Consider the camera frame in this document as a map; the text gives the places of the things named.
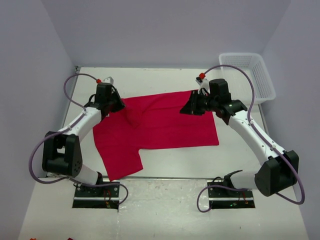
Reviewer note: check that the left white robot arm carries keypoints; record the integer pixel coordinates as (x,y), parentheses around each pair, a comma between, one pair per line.
(62,152)

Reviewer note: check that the white plastic basket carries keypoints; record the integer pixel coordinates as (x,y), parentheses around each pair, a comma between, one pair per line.
(254,66)

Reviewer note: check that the red t shirt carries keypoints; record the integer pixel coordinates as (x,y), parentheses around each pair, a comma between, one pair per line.
(150,122)

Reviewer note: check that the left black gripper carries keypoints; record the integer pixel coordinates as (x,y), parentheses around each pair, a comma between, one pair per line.
(117,101)

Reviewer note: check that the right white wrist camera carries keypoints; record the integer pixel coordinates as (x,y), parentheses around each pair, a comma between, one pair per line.
(203,84)

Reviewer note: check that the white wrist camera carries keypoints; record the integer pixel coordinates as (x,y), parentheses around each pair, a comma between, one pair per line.
(109,80)
(203,84)

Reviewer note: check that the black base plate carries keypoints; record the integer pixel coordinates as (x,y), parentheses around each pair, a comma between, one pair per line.
(96,197)
(220,198)

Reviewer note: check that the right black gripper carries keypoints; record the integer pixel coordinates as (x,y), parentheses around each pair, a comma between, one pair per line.
(194,103)

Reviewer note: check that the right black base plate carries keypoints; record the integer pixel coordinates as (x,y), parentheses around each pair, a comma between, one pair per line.
(220,198)

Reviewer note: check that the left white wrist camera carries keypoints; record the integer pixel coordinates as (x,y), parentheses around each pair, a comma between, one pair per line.
(109,80)

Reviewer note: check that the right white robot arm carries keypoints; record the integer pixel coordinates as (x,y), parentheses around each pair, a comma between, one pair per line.
(278,166)

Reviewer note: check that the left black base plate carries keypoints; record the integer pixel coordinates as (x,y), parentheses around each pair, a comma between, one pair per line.
(96,197)

